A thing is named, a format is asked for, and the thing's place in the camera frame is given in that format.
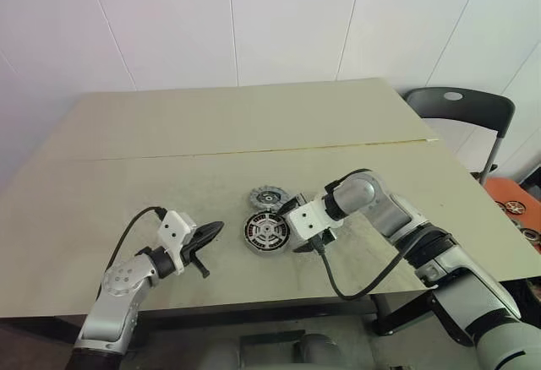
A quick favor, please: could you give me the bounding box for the black waste bin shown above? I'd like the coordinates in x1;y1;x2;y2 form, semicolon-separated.
509;277;541;324

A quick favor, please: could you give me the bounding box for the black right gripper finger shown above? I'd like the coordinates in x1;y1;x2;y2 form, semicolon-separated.
275;198;303;217

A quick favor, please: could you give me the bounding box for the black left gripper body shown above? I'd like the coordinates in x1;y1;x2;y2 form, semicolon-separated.
181;234;211;280

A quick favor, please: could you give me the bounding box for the orange tray with parts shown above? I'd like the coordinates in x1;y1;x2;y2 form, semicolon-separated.
481;177;541;257

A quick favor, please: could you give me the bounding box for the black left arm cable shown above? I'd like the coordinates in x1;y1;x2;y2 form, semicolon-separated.
96;205;167;295

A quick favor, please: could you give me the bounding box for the grey rounded shape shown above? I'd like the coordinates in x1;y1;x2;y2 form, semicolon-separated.
294;334;348;370

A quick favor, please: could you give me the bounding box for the copper wound motor stator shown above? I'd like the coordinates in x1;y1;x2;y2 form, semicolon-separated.
242;211;293;253

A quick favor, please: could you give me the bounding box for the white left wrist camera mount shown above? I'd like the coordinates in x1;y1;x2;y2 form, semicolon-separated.
156;210;196;277

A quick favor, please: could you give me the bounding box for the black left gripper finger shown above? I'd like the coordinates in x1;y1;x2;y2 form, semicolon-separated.
195;220;226;237
191;227;223;250

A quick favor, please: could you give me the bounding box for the black metal door frame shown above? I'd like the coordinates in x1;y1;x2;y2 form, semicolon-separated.
517;162;541;202

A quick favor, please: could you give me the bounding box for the black folding chair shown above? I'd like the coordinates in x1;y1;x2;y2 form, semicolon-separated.
404;86;516;185

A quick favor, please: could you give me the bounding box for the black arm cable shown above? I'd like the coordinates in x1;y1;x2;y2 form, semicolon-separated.
96;205;167;295
310;237;409;302

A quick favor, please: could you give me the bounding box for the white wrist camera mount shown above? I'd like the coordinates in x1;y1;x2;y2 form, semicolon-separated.
288;200;339;253
156;210;196;277

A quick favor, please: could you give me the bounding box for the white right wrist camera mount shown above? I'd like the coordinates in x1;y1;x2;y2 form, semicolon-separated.
288;200;339;253

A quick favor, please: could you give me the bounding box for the grey motor end cover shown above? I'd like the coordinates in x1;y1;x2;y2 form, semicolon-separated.
248;187;292;213

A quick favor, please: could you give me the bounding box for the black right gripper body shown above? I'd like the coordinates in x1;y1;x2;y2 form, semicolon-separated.
291;230;337;255

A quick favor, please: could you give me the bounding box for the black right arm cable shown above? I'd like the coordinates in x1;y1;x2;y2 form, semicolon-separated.
310;237;409;302

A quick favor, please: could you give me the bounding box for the black table leg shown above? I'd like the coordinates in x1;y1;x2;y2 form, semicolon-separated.
370;293;429;337

